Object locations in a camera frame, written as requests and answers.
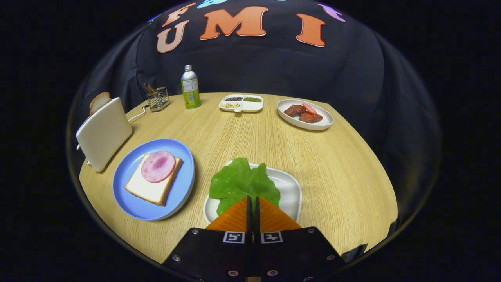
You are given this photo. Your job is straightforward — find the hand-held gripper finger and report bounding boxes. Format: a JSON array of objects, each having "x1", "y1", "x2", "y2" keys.
[
  {"x1": 254, "y1": 196, "x2": 347, "y2": 282},
  {"x1": 162, "y1": 196, "x2": 253, "y2": 282}
]

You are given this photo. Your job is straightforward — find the green lettuce leaf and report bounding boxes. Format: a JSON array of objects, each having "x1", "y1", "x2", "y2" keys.
[{"x1": 209, "y1": 157, "x2": 281, "y2": 216}]

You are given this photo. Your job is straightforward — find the toasted bread slice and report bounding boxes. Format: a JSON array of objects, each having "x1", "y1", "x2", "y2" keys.
[{"x1": 89, "y1": 92, "x2": 112, "y2": 116}]

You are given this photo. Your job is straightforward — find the white square plate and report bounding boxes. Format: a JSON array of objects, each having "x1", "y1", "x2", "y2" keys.
[{"x1": 203, "y1": 160, "x2": 302, "y2": 224}]

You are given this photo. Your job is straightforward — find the blue plate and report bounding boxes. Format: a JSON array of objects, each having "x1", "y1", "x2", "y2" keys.
[{"x1": 112, "y1": 138, "x2": 195, "y2": 221}]

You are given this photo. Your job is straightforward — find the white bread slice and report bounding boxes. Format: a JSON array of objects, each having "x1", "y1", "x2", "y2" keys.
[{"x1": 125, "y1": 153, "x2": 184, "y2": 206}]

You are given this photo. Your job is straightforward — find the pink ham slice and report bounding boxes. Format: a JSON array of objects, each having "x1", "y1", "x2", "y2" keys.
[{"x1": 141, "y1": 151, "x2": 177, "y2": 183}]

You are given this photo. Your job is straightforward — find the white divided dish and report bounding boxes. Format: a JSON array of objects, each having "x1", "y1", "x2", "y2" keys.
[{"x1": 218, "y1": 94, "x2": 264, "y2": 114}]

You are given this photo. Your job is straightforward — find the brown meat piece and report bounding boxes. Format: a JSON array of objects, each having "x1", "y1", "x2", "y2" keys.
[
  {"x1": 299, "y1": 112, "x2": 324, "y2": 124},
  {"x1": 284, "y1": 104, "x2": 306, "y2": 117}
]

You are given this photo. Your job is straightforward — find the white round plate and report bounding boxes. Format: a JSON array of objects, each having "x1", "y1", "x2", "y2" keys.
[{"x1": 277, "y1": 99, "x2": 334, "y2": 131}]

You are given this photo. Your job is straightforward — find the silver bottle with green label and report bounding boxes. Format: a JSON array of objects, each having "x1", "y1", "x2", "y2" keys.
[{"x1": 181, "y1": 65, "x2": 201, "y2": 109}]

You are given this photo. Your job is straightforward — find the white toaster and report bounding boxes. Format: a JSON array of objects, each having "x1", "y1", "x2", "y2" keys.
[{"x1": 76, "y1": 97, "x2": 133, "y2": 173}]

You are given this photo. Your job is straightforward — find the metal wire utensil holder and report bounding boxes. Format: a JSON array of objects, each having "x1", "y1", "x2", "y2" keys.
[{"x1": 147, "y1": 86, "x2": 171, "y2": 112}]

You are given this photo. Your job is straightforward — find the white toaster cable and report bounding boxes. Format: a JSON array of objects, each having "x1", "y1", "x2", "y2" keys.
[{"x1": 128, "y1": 105, "x2": 150, "y2": 124}]

